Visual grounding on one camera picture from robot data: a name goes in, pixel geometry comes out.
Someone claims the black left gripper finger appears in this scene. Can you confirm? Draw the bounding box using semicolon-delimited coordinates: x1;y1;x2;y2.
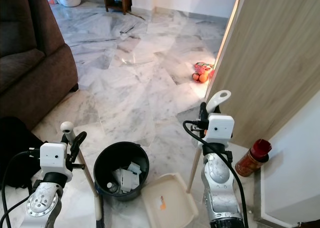
70;131;87;154

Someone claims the wooden handled broom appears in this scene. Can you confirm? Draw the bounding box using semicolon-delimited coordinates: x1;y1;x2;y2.
60;121;105;228

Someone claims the cream dustpan with wooden handle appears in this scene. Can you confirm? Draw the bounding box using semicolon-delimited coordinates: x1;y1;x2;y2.
141;90;232;228

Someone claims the black plastic bin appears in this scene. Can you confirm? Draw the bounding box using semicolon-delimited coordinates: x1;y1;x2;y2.
93;141;151;202

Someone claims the orange pink toy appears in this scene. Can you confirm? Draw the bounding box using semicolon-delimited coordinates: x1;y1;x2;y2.
191;62;216;84

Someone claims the white crumpled box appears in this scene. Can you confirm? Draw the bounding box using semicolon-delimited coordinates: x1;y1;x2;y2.
112;161;143;192

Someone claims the red lidded jar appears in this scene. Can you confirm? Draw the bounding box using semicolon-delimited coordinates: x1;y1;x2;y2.
235;139;272;177

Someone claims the black soft bag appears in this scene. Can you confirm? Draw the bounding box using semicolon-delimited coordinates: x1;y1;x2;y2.
0;116;46;188

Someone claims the light wood door panel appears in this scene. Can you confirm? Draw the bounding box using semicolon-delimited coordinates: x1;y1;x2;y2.
205;0;320;148

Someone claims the brown fabric sofa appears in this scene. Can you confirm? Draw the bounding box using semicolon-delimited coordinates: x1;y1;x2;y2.
0;0;79;131

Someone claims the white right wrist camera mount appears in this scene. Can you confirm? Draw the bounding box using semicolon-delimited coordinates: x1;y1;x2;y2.
200;114;236;147

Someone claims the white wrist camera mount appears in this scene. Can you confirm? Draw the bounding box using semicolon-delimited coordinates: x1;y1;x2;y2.
39;143;73;181
200;114;236;147

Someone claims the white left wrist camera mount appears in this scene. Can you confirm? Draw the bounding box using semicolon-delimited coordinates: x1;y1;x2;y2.
39;143;73;181

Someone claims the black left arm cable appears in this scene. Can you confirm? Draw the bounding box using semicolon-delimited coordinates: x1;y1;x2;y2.
0;149;42;228

